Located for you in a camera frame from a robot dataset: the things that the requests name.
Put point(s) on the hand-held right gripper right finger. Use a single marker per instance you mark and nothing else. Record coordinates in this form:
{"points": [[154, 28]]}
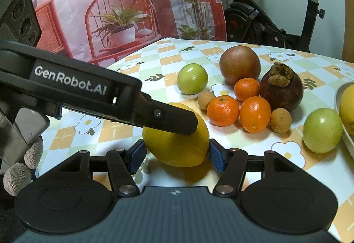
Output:
{"points": [[217, 156]]}

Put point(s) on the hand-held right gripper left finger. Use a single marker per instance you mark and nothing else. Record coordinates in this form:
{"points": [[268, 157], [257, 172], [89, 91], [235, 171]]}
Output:
{"points": [[137, 156]]}

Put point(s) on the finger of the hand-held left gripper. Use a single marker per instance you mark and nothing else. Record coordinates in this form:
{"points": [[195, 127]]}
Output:
{"points": [[171, 118]]}

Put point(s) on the yellow lemon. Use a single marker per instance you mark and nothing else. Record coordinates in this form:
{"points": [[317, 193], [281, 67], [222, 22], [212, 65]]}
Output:
{"points": [[348, 113], [177, 149]]}

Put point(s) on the brown longan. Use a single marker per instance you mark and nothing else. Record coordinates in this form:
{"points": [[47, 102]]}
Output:
{"points": [[280, 120], [204, 100]]}

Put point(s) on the orange mandarin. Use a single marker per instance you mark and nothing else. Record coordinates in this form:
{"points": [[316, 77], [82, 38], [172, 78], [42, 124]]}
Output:
{"points": [[246, 89], [254, 115], [222, 111]]}

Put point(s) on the green jujube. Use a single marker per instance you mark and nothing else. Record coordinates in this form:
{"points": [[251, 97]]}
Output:
{"points": [[192, 78], [322, 131]]}

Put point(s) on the reddish pomegranate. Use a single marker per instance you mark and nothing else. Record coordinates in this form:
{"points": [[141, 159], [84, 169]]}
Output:
{"points": [[239, 64]]}

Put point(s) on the dark purple mangosteen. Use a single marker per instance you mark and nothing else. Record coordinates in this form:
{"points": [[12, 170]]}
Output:
{"points": [[284, 93]]}

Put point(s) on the white plate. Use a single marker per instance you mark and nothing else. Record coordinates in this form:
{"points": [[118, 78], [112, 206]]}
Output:
{"points": [[349, 143]]}

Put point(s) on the person's left hand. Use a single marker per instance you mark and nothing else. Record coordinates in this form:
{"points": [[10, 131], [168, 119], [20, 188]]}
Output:
{"points": [[16, 179]]}

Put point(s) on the checkered flower tablecloth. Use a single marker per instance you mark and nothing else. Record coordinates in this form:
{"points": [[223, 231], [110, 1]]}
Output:
{"points": [[171, 57]]}

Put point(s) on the black exercise bike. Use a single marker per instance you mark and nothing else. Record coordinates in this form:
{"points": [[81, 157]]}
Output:
{"points": [[249, 24]]}

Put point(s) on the wooden board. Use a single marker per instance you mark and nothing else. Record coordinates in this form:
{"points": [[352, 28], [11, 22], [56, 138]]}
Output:
{"points": [[349, 10]]}

